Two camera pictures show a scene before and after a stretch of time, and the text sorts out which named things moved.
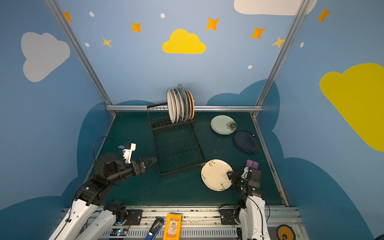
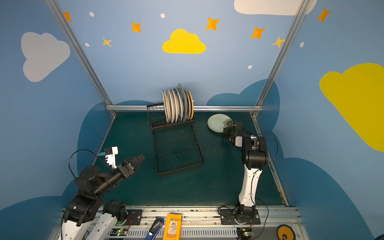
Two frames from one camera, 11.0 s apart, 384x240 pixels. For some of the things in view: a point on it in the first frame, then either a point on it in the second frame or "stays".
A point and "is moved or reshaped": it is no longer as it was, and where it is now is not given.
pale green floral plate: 223,124 is moved or reshaped
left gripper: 141,166 -> 126,168
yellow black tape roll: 284,232 stays
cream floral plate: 214,174 -> 167,99
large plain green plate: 183,98 stays
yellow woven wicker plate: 192,104 stays
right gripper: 235,179 -> 229,130
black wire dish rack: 177,148 stays
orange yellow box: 172,230 stays
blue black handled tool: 155,229 stays
